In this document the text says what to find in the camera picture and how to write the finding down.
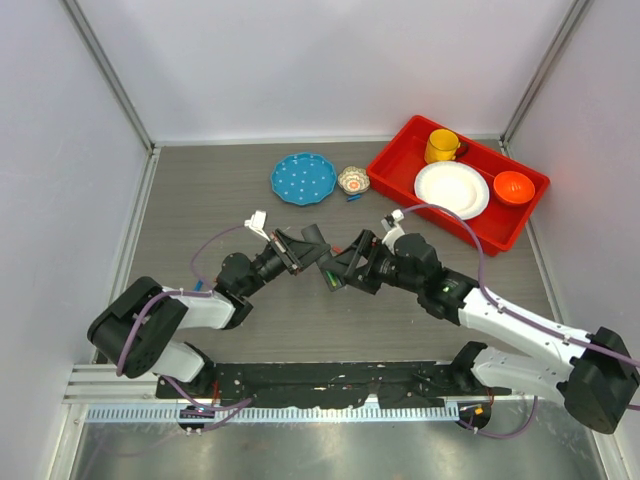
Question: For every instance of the yellow mug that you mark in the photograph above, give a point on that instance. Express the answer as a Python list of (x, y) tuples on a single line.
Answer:
[(444, 145)]

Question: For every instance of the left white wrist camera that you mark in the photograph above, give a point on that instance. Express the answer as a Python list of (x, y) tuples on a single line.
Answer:
[(256, 224)]

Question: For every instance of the white paper plate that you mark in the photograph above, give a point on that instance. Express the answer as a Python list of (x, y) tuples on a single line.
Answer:
[(453, 186)]

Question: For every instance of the orange bowl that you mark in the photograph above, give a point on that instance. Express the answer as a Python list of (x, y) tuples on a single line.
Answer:
[(513, 188)]

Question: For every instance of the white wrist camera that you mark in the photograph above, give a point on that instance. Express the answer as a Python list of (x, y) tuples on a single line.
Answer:
[(256, 224), (392, 227)]

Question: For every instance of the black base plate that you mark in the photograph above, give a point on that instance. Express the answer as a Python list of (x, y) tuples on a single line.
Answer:
[(334, 385)]

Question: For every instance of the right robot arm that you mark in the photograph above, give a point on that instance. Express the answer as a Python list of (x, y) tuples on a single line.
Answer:
[(590, 374)]

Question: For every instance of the perforated cable tray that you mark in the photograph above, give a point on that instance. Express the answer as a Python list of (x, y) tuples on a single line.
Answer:
[(179, 413)]

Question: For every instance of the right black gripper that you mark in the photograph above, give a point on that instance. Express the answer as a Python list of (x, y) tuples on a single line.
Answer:
[(371, 247)]

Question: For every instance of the green battery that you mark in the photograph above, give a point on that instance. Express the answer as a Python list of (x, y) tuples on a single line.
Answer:
[(331, 278)]

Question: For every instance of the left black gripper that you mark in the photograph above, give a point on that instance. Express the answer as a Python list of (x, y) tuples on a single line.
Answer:
[(297, 253)]

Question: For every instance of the small floral dish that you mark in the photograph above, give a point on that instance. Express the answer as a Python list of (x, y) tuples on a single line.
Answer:
[(353, 180)]

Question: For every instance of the blue dotted plate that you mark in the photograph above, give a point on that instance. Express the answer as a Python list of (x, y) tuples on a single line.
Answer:
[(303, 179)]

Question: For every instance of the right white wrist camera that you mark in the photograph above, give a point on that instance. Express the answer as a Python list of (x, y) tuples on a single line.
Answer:
[(392, 227)]

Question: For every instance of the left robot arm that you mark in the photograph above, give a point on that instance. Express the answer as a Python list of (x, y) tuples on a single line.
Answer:
[(136, 331)]

